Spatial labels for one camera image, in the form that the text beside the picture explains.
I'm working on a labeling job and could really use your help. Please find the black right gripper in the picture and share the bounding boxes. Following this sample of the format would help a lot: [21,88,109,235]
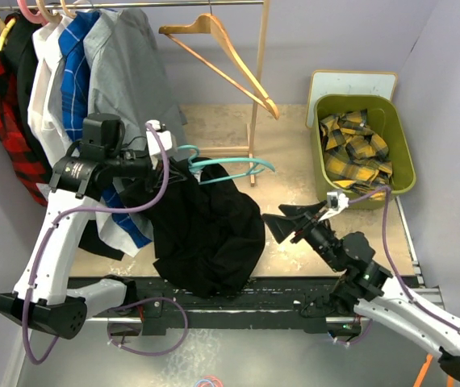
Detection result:
[261,200,342,272]

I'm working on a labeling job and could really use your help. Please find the teal plastic hanger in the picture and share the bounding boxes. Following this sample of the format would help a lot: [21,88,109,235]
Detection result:
[176,144,278,186]

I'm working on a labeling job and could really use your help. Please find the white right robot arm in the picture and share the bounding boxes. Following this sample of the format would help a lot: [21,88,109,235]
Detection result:
[262,202,460,382]

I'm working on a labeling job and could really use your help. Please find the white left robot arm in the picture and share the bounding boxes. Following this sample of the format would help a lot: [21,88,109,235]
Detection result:
[0,114,177,339]

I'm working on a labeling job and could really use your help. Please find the yellow plaid shirt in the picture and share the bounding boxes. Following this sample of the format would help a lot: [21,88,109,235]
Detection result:
[319,109,393,195]

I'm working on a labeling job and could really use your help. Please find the grey hanging shirt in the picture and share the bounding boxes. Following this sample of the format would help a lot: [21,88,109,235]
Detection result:
[83,8,187,150]

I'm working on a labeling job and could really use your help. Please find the red black plaid shirt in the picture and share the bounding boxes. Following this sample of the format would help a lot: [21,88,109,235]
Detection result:
[0,53,51,206]

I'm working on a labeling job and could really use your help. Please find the white hanging shirt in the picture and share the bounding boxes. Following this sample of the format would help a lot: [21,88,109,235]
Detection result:
[26,15,140,258]

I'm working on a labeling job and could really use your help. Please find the blue checked hanging shirt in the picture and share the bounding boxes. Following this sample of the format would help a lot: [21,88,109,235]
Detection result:
[58,11,150,252]

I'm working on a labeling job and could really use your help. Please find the wooden hanger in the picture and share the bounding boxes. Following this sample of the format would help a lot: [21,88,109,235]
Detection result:
[158,12,282,121]

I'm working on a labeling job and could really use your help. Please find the light wooden hanger hook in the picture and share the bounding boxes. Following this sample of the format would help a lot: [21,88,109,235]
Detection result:
[60,0,77,19]

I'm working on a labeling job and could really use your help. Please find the beige wooden hanger hook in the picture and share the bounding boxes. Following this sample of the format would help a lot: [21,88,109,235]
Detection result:
[36,0,62,23]

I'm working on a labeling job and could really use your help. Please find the pink hanger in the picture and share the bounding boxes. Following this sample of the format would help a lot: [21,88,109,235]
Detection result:
[17,0,48,26]

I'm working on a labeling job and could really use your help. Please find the yellow hanger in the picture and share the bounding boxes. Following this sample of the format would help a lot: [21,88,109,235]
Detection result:
[0,17,17,51]

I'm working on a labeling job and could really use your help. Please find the orange plastic hanger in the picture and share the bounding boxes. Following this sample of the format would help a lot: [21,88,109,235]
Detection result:
[413,354,454,387]

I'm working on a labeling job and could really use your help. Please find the olive green plastic bin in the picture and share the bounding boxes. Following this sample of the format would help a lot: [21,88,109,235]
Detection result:
[310,94,416,201]

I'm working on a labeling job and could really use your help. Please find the white board behind bin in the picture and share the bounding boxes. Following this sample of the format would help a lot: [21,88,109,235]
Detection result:
[305,69,398,129]

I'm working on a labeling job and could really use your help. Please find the red blue hangers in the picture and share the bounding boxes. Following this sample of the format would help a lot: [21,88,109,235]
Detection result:
[194,375,224,387]

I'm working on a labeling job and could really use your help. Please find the black hanging garment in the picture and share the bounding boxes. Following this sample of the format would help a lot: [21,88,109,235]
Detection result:
[3,12,123,260]

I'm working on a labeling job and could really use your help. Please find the wooden clothes rack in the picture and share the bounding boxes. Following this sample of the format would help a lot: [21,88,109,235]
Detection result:
[0,0,272,187]

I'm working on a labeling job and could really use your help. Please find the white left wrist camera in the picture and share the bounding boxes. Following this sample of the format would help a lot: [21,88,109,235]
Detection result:
[145,119,177,169]

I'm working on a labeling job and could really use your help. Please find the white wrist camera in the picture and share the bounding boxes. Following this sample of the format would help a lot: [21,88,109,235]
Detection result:
[145,119,177,169]
[318,190,349,222]

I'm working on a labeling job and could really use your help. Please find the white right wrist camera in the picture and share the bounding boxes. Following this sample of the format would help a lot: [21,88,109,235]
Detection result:
[318,190,349,222]

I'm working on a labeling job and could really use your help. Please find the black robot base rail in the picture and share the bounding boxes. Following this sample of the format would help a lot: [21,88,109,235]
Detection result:
[90,275,380,336]

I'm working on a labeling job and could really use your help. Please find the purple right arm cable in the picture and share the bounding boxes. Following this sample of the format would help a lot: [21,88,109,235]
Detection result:
[345,185,460,347]

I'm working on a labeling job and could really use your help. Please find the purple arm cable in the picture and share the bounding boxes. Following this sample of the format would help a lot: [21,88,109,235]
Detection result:
[345,185,460,347]
[23,123,171,366]

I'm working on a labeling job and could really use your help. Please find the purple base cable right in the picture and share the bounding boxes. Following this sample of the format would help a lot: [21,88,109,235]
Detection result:
[332,318,374,348]

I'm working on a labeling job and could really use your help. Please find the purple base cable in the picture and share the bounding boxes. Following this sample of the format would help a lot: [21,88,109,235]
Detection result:
[332,318,374,348]
[107,297,189,357]

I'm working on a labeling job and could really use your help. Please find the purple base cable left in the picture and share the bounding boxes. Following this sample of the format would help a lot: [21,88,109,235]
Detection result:
[107,297,189,357]

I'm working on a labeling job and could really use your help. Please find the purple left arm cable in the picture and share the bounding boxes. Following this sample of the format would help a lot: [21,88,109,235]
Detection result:
[23,123,171,366]

